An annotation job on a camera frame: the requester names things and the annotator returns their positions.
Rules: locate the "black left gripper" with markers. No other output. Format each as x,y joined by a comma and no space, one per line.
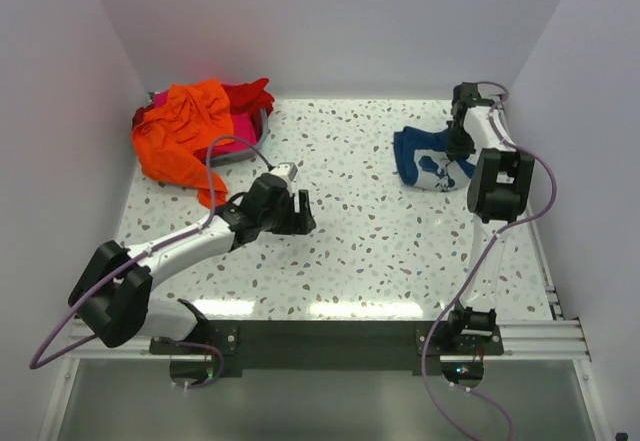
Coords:
296,216

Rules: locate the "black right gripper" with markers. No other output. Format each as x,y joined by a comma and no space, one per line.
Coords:
460,144

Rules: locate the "blue t-shirt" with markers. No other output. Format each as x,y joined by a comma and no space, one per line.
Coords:
422,161

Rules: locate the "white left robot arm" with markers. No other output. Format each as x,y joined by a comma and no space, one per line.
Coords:
112,296

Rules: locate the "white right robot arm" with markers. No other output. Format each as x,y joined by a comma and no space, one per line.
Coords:
497,195

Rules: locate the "grey laundry basket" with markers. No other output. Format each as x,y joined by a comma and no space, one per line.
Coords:
252,129

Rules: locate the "red t-shirt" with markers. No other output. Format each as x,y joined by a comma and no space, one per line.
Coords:
185,118

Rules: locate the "orange t-shirt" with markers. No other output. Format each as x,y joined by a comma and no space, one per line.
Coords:
164,161

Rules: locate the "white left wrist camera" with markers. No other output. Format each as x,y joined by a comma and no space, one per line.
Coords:
287,171

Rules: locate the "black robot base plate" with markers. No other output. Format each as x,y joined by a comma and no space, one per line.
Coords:
230,348

